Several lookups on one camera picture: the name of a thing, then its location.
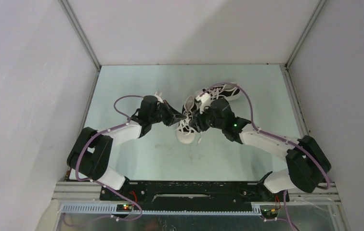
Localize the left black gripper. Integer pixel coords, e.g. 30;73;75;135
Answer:
149;101;186;127

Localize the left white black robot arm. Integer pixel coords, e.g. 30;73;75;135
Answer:
67;95;186;201

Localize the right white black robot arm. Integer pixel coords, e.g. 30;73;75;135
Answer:
189;98;331;201

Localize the purple cable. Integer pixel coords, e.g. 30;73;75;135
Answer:
206;82;331;231
73;95;144;222

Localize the grey slotted cable duct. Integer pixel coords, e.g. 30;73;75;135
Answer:
60;203;261;216

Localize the right controller board with LEDs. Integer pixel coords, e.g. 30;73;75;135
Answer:
261;209;280;220

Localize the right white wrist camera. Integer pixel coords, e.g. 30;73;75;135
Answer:
195;92;212;114

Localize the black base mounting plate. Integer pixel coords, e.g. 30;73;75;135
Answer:
100;181;290;212

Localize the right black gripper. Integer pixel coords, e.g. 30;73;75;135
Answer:
189;103;225;133

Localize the left controller board with LEDs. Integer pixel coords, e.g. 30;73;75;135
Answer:
116;204;133;213

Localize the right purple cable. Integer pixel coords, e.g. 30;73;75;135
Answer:
206;82;331;231

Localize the controller board with leds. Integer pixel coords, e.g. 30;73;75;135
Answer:
261;209;280;220
116;204;133;213

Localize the black white sneaker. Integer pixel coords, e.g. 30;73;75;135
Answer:
176;96;198;144
194;84;241;101

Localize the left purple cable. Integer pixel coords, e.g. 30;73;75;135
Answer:
73;95;144;222

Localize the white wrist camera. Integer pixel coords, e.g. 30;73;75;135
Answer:
154;91;164;103
195;92;212;114

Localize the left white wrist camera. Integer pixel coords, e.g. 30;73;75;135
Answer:
154;91;164;103

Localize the aluminium front frame rail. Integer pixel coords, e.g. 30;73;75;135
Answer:
53;181;342;205

